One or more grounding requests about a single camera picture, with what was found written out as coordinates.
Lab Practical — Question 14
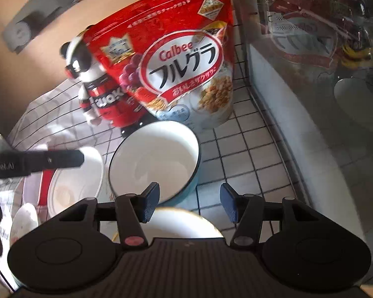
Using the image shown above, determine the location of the black wall power strip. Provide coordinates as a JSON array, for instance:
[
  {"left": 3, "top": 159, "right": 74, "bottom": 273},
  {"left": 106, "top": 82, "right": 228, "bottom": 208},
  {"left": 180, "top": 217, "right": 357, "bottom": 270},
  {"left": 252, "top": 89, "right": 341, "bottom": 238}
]
[{"left": 1, "top": 0, "right": 81, "bottom": 54}]

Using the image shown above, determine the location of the red panda robot figurine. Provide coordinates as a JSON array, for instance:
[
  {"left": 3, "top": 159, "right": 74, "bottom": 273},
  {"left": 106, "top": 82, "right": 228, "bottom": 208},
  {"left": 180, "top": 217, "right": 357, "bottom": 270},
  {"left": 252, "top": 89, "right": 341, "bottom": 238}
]
[{"left": 60, "top": 32, "right": 153, "bottom": 137}]

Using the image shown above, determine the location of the white floral ceramic bowl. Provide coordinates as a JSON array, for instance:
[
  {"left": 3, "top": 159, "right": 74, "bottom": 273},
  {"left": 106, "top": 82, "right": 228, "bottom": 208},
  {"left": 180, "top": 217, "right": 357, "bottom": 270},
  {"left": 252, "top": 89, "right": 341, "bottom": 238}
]
[{"left": 10, "top": 203, "right": 40, "bottom": 246}]

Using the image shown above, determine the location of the blue enamel bowl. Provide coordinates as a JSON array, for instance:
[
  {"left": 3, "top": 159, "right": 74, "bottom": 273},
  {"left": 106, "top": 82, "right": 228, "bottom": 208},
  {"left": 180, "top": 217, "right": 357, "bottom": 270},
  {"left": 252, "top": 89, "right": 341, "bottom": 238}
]
[{"left": 108, "top": 120, "right": 201, "bottom": 207}]

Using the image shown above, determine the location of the white red rectangular tray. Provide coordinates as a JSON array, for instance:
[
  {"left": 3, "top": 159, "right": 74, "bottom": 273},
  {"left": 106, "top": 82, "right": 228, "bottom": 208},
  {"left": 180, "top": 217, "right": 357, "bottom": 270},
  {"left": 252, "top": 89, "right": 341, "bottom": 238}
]
[{"left": 22, "top": 170, "right": 55, "bottom": 207}]

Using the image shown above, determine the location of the white yellow-rimmed bowl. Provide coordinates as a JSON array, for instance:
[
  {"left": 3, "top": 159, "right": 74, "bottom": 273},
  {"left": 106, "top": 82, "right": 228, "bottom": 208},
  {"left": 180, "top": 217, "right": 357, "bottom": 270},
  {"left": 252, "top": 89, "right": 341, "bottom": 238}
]
[{"left": 141, "top": 207, "right": 223, "bottom": 244}]

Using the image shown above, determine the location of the white paper bowl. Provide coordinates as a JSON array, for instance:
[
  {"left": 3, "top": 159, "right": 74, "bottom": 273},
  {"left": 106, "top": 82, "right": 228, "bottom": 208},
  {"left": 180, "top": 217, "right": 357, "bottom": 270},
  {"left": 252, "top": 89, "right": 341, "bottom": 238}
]
[{"left": 47, "top": 147, "right": 105, "bottom": 217}]

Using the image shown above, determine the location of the red Calbee cereal bag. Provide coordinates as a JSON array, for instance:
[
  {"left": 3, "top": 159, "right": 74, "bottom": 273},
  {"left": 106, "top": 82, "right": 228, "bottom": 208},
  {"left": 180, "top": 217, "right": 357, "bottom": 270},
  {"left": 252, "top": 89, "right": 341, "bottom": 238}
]
[{"left": 83, "top": 0, "right": 234, "bottom": 131}]

